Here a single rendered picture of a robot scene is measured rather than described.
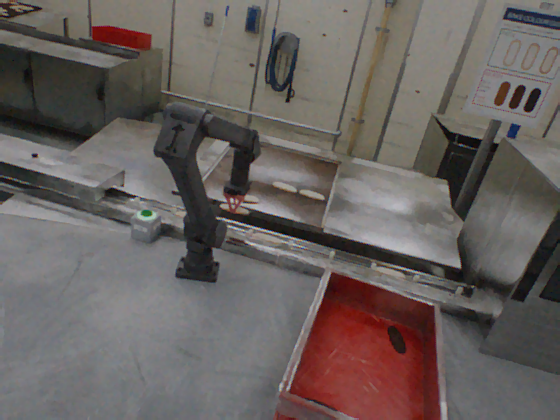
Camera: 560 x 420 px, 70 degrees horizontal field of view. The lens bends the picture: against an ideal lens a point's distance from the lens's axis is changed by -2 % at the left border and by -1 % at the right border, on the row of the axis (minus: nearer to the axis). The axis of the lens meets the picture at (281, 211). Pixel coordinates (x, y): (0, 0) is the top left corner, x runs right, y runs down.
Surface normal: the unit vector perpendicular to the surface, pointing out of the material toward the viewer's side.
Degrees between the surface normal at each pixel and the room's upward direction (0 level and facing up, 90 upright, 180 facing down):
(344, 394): 0
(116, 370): 0
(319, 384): 0
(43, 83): 90
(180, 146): 55
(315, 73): 90
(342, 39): 90
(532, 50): 90
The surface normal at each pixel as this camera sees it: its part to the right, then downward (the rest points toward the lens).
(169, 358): 0.18, -0.87
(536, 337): -0.21, 0.41
